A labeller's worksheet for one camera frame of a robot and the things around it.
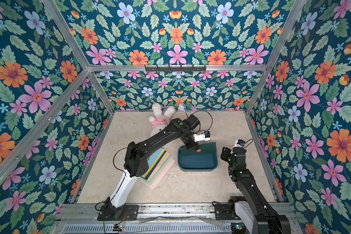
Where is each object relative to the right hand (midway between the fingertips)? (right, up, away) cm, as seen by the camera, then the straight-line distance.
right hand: (225, 147), depth 86 cm
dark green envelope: (-12, 0, -2) cm, 12 cm away
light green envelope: (-45, -21, -2) cm, 50 cm away
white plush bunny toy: (-42, +17, +17) cm, 49 cm away
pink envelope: (-39, -18, +1) cm, 43 cm away
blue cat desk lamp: (-27, +25, +7) cm, 38 cm away
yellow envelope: (-36, -6, +7) cm, 37 cm away
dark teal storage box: (-17, -9, -1) cm, 19 cm away
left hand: (-16, +1, -1) cm, 16 cm away
